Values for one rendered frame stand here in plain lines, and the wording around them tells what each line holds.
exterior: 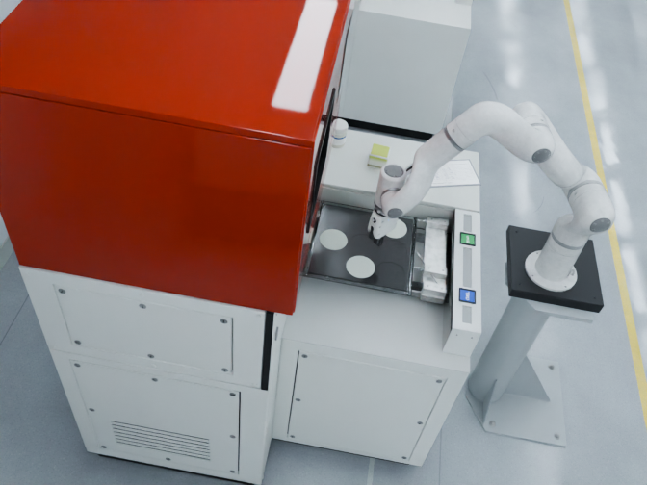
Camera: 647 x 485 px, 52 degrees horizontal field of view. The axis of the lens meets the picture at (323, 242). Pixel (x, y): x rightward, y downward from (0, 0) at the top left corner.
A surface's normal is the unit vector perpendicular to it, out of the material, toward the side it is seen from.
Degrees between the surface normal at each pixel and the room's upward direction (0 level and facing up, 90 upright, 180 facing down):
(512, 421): 0
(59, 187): 90
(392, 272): 0
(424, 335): 0
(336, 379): 90
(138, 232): 90
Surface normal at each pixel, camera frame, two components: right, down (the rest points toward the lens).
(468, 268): 0.11, -0.66
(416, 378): -0.15, 0.73
